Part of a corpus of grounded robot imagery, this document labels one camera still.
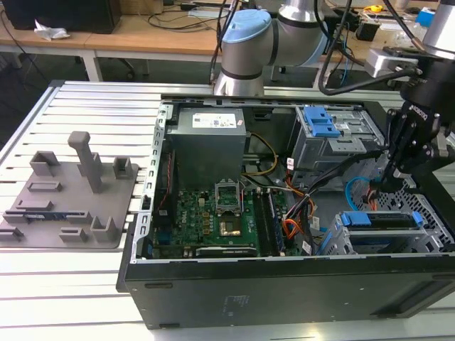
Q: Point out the hard disk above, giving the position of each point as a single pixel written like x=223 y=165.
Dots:
x=355 y=218

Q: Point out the grey metal drive cage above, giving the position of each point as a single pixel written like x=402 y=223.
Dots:
x=316 y=152

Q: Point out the yellow tape roll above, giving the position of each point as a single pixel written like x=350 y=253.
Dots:
x=375 y=8

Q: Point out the small black box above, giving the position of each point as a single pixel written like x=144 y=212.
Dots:
x=367 y=30

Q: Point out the clear plastic bag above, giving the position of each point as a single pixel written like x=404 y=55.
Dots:
x=401 y=35

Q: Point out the black graphics card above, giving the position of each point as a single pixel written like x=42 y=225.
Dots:
x=227 y=251

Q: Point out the black open PC case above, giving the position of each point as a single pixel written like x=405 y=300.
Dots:
x=284 y=295

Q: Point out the white crumpled paper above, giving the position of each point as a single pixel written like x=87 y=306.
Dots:
x=49 y=32

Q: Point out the grey parts rack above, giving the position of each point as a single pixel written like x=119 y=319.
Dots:
x=89 y=199

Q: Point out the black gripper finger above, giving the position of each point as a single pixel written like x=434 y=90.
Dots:
x=424 y=145
x=400 y=135

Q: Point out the thin metal locking lever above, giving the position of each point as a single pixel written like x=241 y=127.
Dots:
x=242 y=199

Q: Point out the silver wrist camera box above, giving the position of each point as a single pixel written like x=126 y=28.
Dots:
x=382 y=61

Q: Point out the white power strip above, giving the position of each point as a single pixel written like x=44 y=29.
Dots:
x=316 y=79

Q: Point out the black computer box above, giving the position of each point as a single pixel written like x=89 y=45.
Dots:
x=64 y=14

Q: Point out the blue drive cage latch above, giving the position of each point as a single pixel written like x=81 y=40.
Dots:
x=320 y=122

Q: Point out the blue cardboard box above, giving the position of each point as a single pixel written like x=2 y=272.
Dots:
x=426 y=17

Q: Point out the CPU socket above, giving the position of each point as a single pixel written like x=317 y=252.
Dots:
x=230 y=228

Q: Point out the grey metal disk bay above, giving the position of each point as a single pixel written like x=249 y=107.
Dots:
x=337 y=238

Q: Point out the grey power supply unit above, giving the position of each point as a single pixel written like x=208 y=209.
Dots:
x=206 y=152

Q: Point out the wooden desk with white legs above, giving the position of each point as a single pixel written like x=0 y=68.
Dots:
x=359 y=53
x=142 y=42

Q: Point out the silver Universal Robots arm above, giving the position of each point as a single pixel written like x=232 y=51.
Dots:
x=241 y=53

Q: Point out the black RAM slot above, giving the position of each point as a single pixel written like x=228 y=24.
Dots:
x=263 y=223

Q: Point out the green motherboard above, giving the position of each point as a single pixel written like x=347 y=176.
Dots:
x=193 y=216

